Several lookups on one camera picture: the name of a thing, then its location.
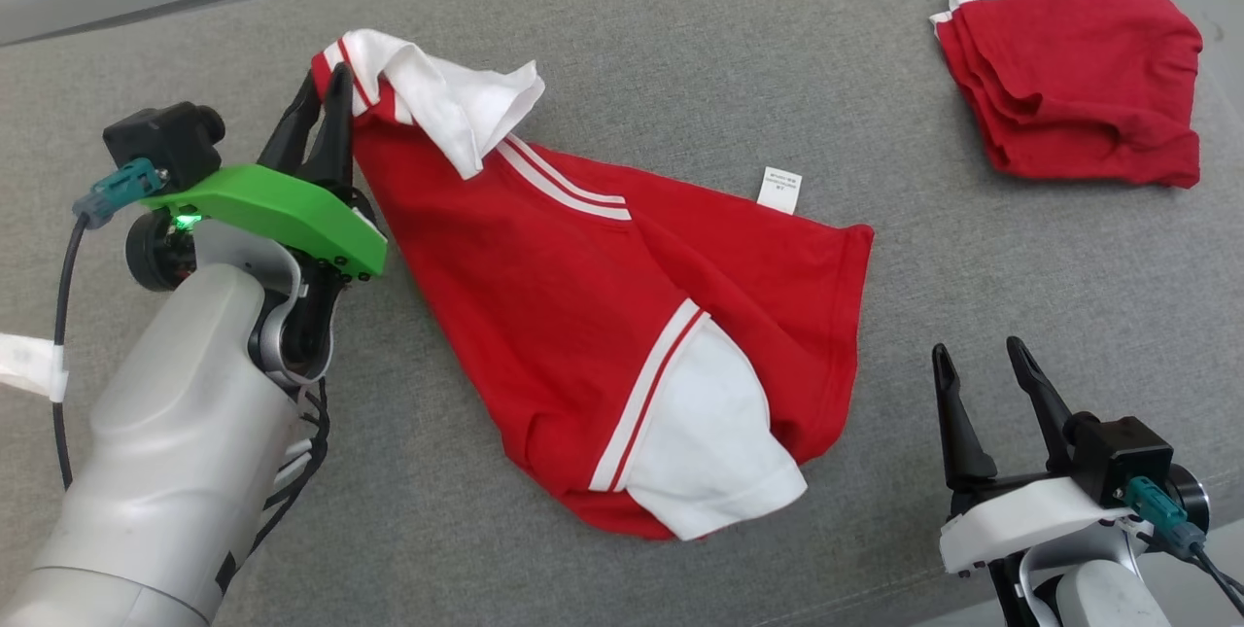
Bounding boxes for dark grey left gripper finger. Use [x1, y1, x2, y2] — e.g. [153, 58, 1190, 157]
[257, 73, 323, 173]
[302, 62, 357, 192]

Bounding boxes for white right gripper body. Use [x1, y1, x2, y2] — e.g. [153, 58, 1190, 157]
[937, 468, 1150, 576]

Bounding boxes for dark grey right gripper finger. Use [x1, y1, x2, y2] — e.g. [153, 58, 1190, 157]
[930, 342, 999, 493]
[1005, 334, 1081, 473]

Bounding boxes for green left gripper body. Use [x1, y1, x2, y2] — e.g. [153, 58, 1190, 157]
[140, 164, 391, 386]

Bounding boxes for red shirt white sleeves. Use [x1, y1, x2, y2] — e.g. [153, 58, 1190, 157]
[311, 28, 876, 543]

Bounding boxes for red shorts white trim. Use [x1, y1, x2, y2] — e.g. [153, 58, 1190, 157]
[929, 0, 1205, 190]

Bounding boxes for teal right camera connector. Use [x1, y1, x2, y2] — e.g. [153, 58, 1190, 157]
[1125, 475, 1208, 557]

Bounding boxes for teal camera connector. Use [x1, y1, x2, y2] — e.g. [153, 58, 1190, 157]
[1125, 475, 1208, 557]
[72, 157, 168, 228]

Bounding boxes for teal left camera connector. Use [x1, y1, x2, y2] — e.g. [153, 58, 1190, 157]
[72, 157, 168, 228]

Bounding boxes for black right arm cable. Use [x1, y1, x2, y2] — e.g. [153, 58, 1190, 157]
[1190, 547, 1244, 620]

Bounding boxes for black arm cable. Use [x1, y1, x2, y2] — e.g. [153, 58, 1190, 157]
[1190, 547, 1244, 620]
[51, 217, 94, 494]

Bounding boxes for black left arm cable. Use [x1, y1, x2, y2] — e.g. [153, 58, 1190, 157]
[51, 217, 94, 494]

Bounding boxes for white cable label tag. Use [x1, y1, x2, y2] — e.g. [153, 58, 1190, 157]
[0, 331, 71, 404]

